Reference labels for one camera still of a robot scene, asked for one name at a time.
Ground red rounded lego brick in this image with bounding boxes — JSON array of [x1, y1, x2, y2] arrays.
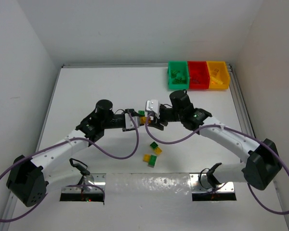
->
[[190, 77, 201, 85]]

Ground long tan lego plate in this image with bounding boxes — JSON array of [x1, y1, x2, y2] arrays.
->
[[210, 77, 223, 85]]

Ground small yellow lego plate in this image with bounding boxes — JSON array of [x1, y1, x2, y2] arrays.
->
[[140, 116, 147, 124]]

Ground green lego plate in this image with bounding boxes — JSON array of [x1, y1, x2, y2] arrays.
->
[[138, 110, 145, 117]]

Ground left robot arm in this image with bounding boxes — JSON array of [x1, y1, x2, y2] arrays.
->
[[6, 99, 142, 207]]

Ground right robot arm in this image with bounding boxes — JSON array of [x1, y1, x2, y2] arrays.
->
[[145, 90, 282, 191]]

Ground red storage bin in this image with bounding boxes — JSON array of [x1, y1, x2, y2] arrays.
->
[[187, 61, 210, 90]]

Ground green storage bin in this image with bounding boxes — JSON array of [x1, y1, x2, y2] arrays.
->
[[167, 61, 190, 90]]

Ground green and yellow lego stack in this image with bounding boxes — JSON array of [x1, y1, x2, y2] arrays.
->
[[150, 142, 162, 156]]

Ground yellow storage bin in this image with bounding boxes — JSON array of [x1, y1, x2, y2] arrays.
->
[[206, 61, 230, 90]]

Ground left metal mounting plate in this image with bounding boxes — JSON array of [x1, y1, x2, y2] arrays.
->
[[61, 174, 106, 194]]

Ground metal mounting plate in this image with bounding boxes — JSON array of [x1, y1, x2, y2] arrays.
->
[[61, 174, 106, 194], [189, 173, 235, 194]]

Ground yellow green lego block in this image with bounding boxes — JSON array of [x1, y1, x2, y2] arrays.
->
[[143, 154, 157, 167]]

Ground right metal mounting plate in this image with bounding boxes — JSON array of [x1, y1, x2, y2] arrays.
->
[[189, 173, 235, 194]]

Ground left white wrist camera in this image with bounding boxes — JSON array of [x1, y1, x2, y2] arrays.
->
[[125, 114, 140, 130]]

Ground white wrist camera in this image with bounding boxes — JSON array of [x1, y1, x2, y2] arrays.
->
[[125, 114, 140, 130], [145, 100, 160, 118]]

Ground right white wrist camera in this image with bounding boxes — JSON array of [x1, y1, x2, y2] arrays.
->
[[145, 100, 160, 118]]

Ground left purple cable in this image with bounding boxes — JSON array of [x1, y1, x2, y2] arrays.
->
[[0, 115, 140, 222]]

